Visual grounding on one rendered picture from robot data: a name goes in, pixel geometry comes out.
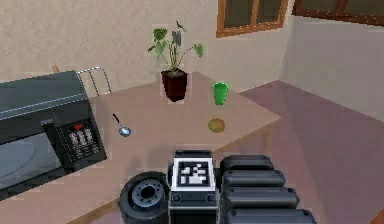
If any green cup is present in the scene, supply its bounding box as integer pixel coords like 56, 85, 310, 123
212, 82, 230, 106

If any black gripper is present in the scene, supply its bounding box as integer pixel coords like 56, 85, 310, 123
118, 170, 172, 224

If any pale wooden table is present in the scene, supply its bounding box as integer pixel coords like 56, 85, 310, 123
0, 70, 283, 224

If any black microwave oven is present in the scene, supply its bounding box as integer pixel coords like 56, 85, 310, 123
0, 69, 108, 202

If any green house plant dark pot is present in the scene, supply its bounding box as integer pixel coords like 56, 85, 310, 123
147, 20, 205, 103

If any silver ladle black handle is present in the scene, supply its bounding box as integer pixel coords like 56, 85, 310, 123
112, 113, 132, 138

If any brown green potato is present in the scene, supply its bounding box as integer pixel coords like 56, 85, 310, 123
207, 118, 226, 134

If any wooden framed window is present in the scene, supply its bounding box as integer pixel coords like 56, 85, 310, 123
215, 0, 290, 39
291, 0, 384, 28

